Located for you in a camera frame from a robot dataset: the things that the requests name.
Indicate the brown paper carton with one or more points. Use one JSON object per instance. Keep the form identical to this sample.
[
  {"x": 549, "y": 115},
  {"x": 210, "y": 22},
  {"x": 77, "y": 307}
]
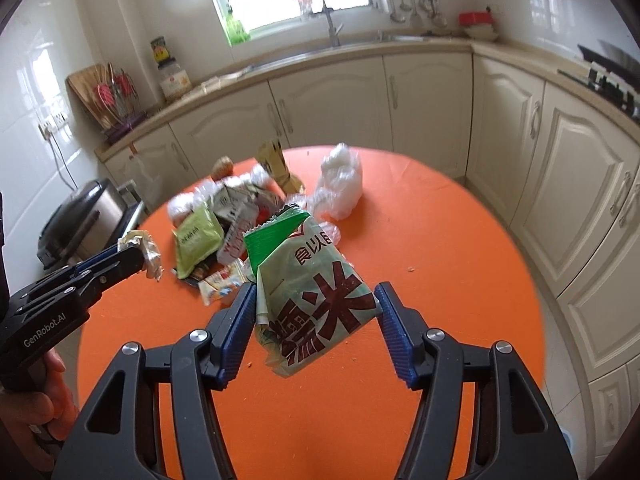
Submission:
[{"x": 275, "y": 165}]

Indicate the black silver rice cooker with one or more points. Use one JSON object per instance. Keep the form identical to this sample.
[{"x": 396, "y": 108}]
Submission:
[{"x": 80, "y": 220}]

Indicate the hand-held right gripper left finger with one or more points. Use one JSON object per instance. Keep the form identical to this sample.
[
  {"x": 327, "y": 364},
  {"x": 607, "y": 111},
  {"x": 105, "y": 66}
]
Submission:
[{"x": 238, "y": 336}]

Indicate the white crumpled plastic bag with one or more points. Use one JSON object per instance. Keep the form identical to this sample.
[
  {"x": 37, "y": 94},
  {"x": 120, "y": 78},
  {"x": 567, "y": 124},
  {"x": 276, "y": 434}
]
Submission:
[{"x": 340, "y": 180}]

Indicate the chrome kitchen faucet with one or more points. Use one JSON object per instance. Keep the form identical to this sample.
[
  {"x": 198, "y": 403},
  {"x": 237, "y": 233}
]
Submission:
[{"x": 327, "y": 15}]

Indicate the cream kitchen cabinets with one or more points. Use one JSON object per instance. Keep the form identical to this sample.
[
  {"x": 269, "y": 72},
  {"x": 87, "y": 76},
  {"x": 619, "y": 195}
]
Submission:
[{"x": 550, "y": 160}]

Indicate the black gas stove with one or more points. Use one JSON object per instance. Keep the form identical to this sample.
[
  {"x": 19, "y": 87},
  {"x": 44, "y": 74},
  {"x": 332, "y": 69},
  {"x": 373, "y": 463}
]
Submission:
[{"x": 607, "y": 77}]

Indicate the wooden cutting board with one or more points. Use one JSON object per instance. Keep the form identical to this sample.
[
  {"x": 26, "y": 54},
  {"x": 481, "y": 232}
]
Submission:
[{"x": 87, "y": 90}]

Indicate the cream foil wrapper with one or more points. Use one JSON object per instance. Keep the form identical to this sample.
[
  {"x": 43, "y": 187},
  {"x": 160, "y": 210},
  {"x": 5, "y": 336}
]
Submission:
[{"x": 149, "y": 255}]

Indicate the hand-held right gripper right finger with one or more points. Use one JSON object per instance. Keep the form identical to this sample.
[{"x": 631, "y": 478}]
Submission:
[{"x": 395, "y": 336}]

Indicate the white wall socket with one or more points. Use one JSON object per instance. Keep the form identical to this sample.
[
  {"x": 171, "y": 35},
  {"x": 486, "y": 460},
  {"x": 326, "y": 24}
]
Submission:
[{"x": 54, "y": 124}]

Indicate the white snack wrapper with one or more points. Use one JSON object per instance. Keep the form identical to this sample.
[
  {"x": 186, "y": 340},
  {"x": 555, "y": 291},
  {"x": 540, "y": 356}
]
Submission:
[{"x": 220, "y": 285}]

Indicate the dark jar yellow label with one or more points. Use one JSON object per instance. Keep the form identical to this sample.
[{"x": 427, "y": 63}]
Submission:
[{"x": 160, "y": 50}]

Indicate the clear crumpled plastic wrap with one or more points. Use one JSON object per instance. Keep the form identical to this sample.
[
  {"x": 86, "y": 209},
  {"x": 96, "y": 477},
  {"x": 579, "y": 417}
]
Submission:
[{"x": 187, "y": 200}]

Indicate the round brown fruit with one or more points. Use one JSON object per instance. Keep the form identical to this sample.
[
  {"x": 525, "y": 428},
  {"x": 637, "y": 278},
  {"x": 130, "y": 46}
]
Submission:
[{"x": 222, "y": 167}]

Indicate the red and white wrapper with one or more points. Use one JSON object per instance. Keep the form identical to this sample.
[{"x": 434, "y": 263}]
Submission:
[{"x": 232, "y": 242}]

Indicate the black and white carton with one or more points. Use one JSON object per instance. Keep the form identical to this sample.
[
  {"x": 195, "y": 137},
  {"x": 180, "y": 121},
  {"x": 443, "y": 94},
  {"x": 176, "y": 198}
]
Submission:
[{"x": 240, "y": 202}]

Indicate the green white rice packet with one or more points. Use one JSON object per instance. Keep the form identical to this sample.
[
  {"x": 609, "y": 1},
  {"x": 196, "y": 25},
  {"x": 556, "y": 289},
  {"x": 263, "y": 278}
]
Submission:
[{"x": 315, "y": 305}]

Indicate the steel kitchen sink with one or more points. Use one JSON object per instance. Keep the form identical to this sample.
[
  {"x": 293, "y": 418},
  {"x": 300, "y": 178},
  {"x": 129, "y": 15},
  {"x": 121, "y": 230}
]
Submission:
[{"x": 400, "y": 37}]

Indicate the green dish soap bottle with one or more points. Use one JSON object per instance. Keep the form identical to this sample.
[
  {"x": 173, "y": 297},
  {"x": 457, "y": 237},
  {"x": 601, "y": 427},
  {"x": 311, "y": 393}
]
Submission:
[{"x": 236, "y": 30}]

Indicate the light green snack packet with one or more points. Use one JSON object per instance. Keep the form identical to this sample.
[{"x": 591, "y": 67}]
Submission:
[{"x": 197, "y": 237}]

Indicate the red lidded bowl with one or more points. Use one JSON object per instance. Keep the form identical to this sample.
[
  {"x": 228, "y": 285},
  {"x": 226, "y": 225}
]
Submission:
[{"x": 479, "y": 25}]

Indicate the person's left hand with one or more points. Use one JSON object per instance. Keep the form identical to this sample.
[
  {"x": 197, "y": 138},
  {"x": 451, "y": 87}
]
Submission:
[{"x": 55, "y": 410}]

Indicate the clear jar with label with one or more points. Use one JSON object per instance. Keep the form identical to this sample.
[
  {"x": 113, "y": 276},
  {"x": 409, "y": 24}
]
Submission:
[{"x": 175, "y": 80}]

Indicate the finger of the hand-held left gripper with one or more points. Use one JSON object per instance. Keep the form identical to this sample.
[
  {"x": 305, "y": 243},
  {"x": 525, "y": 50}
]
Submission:
[
  {"x": 85, "y": 267},
  {"x": 122, "y": 266}
]

